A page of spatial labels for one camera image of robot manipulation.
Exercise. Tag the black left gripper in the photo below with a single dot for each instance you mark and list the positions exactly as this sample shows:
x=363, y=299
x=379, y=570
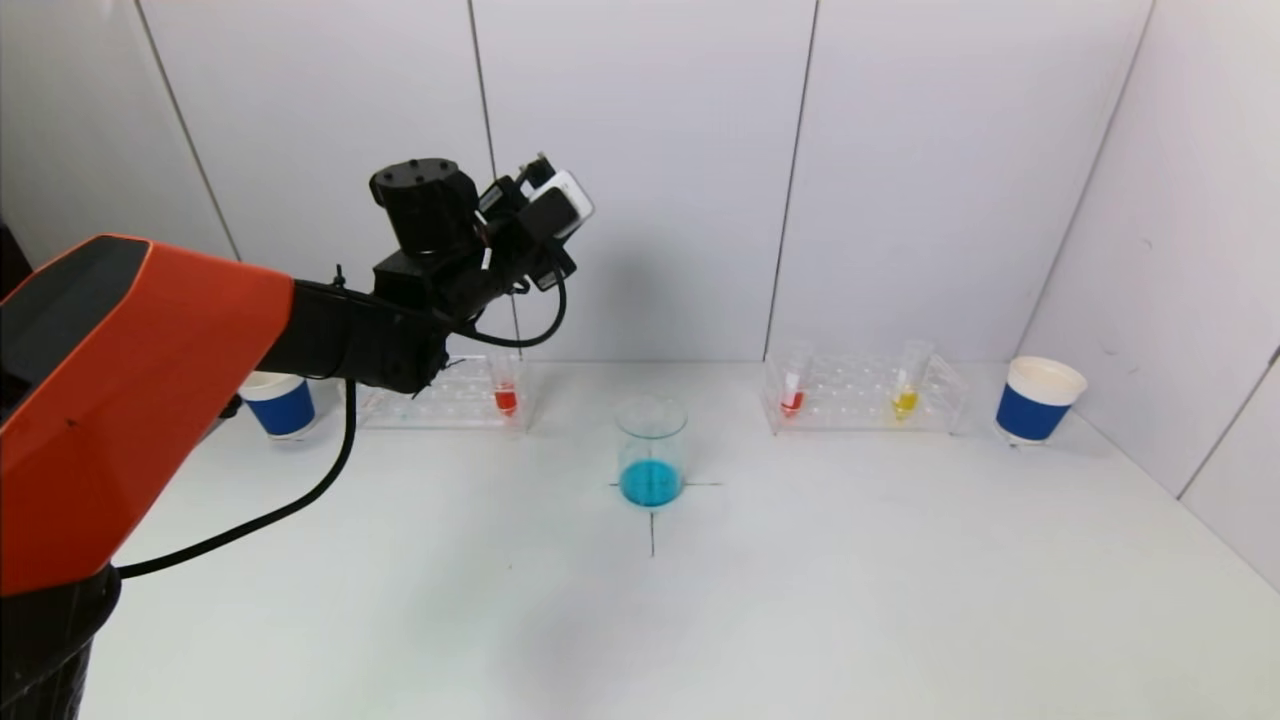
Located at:
x=510, y=255

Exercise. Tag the orange and black left arm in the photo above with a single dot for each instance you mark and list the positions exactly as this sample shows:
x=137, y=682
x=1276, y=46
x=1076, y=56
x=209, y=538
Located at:
x=130, y=380

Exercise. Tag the test tube with red pigment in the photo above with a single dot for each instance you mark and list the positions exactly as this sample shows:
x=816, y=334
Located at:
x=791, y=403
x=507, y=401

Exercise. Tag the clear acrylic test tube rack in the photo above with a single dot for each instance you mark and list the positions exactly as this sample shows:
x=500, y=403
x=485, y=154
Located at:
x=460, y=398
x=850, y=392

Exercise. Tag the clear glass beaker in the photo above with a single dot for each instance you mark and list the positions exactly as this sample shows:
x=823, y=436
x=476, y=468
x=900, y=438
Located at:
x=651, y=480

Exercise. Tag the test tube with yellow pigment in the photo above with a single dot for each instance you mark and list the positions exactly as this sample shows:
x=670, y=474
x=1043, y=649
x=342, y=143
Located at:
x=904, y=402

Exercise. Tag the white paper cup blue sleeve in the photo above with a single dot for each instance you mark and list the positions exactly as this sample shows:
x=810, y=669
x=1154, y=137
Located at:
x=1030, y=414
x=283, y=410

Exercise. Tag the black office chair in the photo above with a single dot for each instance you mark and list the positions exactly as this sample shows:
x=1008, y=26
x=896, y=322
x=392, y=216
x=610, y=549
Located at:
x=10, y=265

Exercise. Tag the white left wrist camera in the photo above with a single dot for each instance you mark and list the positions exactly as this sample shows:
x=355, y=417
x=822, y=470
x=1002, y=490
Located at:
x=562, y=205

